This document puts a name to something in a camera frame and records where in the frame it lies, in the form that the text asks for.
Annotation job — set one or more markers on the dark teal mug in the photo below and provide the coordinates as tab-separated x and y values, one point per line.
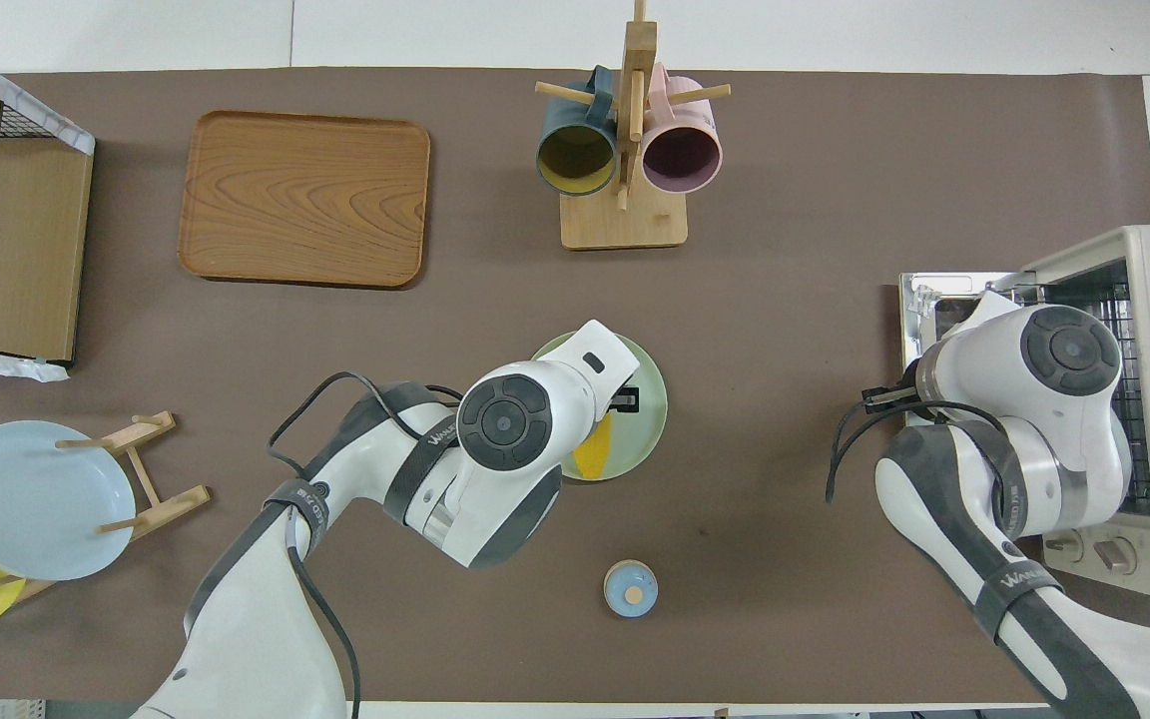
575	160

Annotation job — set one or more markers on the small blue call bell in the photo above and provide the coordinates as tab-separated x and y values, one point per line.
631	591

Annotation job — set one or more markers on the brown table mat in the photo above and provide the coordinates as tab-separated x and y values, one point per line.
785	499

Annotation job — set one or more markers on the white checked cloth liner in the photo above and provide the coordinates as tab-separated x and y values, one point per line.
46	112

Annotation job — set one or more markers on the brown wooden serving tray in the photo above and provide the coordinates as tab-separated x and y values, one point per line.
305	200

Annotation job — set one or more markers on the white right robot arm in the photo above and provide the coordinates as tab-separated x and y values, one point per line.
994	350

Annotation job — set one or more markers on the wooden mug tree stand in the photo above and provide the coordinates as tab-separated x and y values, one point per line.
625	225

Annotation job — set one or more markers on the yellow corn cob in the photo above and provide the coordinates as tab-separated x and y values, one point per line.
595	454

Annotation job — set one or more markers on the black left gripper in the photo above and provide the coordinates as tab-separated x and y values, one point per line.
625	401

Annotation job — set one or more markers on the wooden plate rack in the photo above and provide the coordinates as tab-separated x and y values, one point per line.
171	504

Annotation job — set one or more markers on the light blue round plate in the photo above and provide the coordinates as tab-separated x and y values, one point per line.
36	509

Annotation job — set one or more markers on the pink mug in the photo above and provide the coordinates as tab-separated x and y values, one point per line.
680	160

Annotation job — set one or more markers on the pale green round plate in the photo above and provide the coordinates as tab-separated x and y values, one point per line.
647	429

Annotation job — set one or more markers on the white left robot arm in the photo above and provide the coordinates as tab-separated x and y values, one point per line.
266	619

